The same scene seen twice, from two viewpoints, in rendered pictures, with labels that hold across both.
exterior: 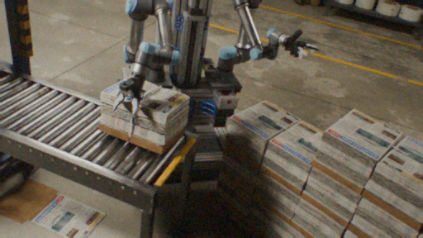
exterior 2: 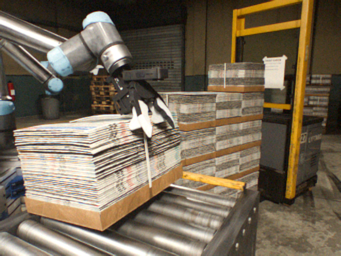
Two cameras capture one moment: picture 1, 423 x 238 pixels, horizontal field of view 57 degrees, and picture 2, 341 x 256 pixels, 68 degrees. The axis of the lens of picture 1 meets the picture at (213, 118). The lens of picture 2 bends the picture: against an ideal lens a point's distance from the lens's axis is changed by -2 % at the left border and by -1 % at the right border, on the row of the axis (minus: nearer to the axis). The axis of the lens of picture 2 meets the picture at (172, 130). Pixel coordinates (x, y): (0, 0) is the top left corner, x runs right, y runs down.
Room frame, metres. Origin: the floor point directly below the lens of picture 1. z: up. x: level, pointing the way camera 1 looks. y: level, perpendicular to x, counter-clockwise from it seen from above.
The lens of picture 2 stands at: (1.37, 1.03, 1.15)
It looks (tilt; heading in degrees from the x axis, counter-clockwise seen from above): 11 degrees down; 284
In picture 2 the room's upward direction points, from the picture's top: straight up
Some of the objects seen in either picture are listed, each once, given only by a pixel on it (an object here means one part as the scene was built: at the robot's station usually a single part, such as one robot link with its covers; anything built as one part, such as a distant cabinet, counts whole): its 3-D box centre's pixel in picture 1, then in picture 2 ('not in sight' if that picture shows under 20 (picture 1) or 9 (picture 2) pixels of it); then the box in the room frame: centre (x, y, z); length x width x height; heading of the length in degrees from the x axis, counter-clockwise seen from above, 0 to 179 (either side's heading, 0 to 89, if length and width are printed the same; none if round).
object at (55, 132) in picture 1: (68, 123); not in sight; (1.72, 0.78, 0.77); 0.47 x 0.05 x 0.05; 165
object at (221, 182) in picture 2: (177, 160); (186, 175); (1.53, 0.14, 0.81); 0.43 x 0.03 x 0.02; 165
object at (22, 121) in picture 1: (38, 112); not in sight; (1.77, 0.97, 0.77); 0.47 x 0.05 x 0.05; 165
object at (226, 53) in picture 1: (227, 57); (1, 114); (2.52, -0.02, 0.98); 0.13 x 0.12 x 0.14; 136
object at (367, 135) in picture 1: (364, 132); (184, 93); (1.72, -0.77, 1.06); 0.37 x 0.29 x 0.01; 144
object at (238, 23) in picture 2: not in sight; (235, 97); (1.37, -1.79, 0.97); 0.09 x 0.09 x 1.75; 53
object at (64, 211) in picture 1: (69, 217); not in sight; (1.73, 0.81, 0.00); 0.37 x 0.28 x 0.01; 75
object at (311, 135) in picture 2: not in sight; (278, 150); (0.88, -1.89, 0.40); 0.69 x 0.55 x 0.80; 143
